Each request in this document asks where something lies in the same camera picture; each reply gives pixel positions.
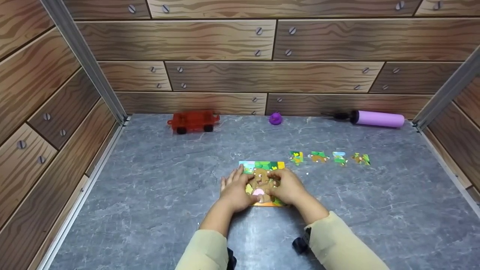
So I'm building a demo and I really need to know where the person's left hand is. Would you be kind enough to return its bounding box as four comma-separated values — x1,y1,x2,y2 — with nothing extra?
220,165,260,213

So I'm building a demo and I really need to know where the person's right hand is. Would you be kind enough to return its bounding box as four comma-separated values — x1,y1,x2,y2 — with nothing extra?
267,168,311,206

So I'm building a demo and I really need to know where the colourful bear jigsaw puzzle board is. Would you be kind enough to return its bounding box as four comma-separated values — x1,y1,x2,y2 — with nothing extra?
238,161,288,207

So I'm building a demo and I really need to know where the person's left forearm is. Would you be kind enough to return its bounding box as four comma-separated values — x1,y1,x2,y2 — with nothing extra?
175,197,245,270

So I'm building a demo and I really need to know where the person's right forearm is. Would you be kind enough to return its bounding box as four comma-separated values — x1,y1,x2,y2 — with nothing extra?
298,194,391,270

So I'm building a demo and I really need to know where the green brown puzzle piece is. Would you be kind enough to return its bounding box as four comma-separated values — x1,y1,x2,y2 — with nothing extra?
309,151,330,164

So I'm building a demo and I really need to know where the black wrist band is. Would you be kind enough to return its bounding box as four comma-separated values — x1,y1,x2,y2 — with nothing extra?
226,247,238,270
292,226,312,255

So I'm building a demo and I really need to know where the red toy car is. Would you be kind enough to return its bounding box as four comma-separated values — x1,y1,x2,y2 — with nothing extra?
167,110,221,135

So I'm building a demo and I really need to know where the green orange puzzle piece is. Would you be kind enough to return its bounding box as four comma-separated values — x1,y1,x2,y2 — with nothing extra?
352,153,372,166

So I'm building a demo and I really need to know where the purple pump with black handle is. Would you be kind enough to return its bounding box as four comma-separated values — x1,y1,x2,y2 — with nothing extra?
322,110,405,129

